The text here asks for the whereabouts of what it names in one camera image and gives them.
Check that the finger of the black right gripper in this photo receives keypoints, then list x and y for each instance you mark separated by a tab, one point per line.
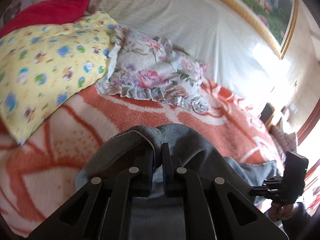
261	191

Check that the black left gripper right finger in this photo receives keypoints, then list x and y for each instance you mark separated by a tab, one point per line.
214	209

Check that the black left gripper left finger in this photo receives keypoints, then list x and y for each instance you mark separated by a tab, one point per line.
101	209

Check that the grey fleece pants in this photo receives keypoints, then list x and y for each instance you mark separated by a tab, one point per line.
159	217

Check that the dark right sleeve forearm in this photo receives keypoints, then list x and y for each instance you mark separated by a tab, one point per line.
302	225

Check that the person's right hand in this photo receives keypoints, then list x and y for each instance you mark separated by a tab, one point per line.
282	212

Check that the pink quilted jacket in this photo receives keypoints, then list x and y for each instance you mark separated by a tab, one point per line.
284	142

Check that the orange white floral blanket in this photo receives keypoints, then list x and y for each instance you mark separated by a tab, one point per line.
39	176

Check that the white striped bed sheet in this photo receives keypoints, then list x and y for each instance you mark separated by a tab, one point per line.
238	57

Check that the floral ruffled pillow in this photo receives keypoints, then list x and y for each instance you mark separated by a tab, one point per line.
154	69

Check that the yellow cartoon print pillow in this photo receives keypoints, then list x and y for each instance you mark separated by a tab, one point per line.
42	66

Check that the gold framed landscape painting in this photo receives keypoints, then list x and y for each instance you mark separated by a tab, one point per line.
273	20

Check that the red blanket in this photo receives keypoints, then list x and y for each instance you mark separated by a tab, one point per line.
47	12

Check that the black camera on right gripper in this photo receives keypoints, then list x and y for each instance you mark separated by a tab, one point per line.
295	164

